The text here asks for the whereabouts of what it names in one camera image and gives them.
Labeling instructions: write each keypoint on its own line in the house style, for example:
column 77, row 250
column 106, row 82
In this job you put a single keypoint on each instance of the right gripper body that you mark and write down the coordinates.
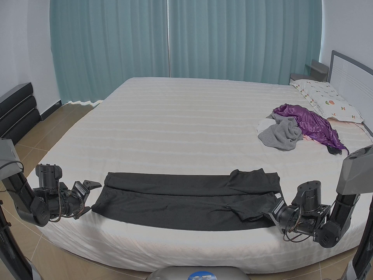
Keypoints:
column 281, row 214

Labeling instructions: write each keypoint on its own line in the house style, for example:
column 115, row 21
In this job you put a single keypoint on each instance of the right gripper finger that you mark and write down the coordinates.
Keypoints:
column 268, row 216

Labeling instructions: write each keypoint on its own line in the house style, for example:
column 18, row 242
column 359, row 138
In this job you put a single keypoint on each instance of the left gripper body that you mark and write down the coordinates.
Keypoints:
column 80, row 192

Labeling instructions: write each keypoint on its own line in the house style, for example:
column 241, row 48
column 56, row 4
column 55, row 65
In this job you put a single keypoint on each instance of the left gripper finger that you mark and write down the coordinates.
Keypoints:
column 84, row 211
column 91, row 185

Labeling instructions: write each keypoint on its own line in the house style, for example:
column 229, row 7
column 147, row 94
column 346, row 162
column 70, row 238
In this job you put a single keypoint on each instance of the black T-shirt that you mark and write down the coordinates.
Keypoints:
column 174, row 203

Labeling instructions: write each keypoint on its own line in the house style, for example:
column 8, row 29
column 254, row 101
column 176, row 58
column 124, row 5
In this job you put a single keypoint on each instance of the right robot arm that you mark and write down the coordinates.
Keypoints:
column 329, row 232

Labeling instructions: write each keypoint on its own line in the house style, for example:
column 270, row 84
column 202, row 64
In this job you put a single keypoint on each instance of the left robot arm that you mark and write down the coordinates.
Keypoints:
column 26, row 203

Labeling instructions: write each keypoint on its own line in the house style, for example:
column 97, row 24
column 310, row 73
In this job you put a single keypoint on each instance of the bed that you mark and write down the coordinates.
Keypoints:
column 174, row 127

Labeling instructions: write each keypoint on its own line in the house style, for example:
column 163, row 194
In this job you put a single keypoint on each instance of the grey garment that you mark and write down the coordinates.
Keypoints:
column 282, row 137

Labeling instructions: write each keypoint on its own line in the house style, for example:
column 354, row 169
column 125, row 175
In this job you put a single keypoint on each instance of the pink garment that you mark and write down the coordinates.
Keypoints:
column 308, row 138

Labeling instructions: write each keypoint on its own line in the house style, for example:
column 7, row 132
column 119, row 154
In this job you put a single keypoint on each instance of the small black garment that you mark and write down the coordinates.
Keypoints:
column 335, row 151

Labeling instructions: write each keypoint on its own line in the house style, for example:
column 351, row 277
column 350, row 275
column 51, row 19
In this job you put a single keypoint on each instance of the white garment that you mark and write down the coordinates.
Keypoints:
column 265, row 125

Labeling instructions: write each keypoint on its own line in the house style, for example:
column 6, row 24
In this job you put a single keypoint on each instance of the purple garment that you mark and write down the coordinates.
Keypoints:
column 314, row 124

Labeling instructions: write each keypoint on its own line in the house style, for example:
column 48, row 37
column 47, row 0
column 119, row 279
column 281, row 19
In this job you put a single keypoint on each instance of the black chest of drawers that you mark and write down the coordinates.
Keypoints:
column 17, row 109

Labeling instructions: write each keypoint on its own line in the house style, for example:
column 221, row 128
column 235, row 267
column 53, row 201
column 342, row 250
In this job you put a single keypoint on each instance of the white printed pillow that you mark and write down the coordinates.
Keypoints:
column 326, row 98

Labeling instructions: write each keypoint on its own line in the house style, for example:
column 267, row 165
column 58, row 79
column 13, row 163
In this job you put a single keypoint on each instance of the blue-green curtain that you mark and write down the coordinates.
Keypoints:
column 247, row 33
column 110, row 39

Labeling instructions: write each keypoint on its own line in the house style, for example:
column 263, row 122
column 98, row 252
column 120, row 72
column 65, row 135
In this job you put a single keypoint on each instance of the grey bedside table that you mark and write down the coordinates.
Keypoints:
column 316, row 67

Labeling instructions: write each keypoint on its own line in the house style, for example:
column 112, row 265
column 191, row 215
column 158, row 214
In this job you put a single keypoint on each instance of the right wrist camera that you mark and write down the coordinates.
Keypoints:
column 309, row 195

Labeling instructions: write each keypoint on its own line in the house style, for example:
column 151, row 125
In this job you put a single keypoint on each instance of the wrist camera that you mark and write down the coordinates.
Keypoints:
column 49, row 176
column 309, row 195

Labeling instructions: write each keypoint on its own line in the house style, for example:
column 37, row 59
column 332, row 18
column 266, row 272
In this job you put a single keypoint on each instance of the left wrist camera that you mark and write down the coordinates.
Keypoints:
column 49, row 176

